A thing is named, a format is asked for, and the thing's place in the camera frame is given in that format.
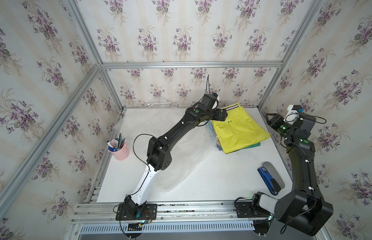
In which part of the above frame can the light blue garment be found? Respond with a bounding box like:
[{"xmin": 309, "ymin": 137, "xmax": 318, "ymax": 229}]
[{"xmin": 206, "ymin": 121, "xmax": 218, "ymax": 141}]

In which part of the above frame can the yellow garment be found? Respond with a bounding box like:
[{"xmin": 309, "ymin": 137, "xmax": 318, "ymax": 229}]
[{"xmin": 212, "ymin": 103, "xmax": 271, "ymax": 154}]

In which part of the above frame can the green garment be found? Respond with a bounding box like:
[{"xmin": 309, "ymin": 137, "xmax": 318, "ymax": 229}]
[{"xmin": 215, "ymin": 141, "xmax": 262, "ymax": 151}]

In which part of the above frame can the clear plastic vacuum bag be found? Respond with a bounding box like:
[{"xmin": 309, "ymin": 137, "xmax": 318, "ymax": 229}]
[{"xmin": 113, "ymin": 98, "xmax": 223, "ymax": 193}]

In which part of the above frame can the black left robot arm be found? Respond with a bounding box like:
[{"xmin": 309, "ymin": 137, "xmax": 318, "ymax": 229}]
[{"xmin": 122, "ymin": 93, "xmax": 228, "ymax": 219}]

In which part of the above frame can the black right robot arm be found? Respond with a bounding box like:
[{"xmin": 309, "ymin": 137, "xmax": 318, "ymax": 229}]
[{"xmin": 250, "ymin": 113, "xmax": 334, "ymax": 237}]

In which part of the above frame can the pink pen cup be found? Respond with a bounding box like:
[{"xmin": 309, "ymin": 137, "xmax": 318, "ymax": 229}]
[{"xmin": 106, "ymin": 133, "xmax": 130, "ymax": 161}]

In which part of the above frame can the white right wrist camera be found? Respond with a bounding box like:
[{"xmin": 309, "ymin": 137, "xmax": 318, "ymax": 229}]
[{"xmin": 284, "ymin": 105, "xmax": 305, "ymax": 123}]

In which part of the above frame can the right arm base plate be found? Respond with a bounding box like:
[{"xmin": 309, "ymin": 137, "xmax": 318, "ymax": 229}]
[{"xmin": 234, "ymin": 199, "xmax": 271, "ymax": 219}]

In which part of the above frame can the aluminium mounting rail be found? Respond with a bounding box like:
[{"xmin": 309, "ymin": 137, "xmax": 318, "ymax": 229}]
[{"xmin": 70, "ymin": 200, "xmax": 272, "ymax": 224}]

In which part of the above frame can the white slotted cable duct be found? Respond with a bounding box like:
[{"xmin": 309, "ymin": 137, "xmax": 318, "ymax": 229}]
[{"xmin": 79, "ymin": 221, "xmax": 255, "ymax": 235}]

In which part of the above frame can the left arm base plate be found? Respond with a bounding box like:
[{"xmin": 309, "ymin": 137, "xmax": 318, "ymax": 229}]
[{"xmin": 115, "ymin": 203, "xmax": 158, "ymax": 221}]

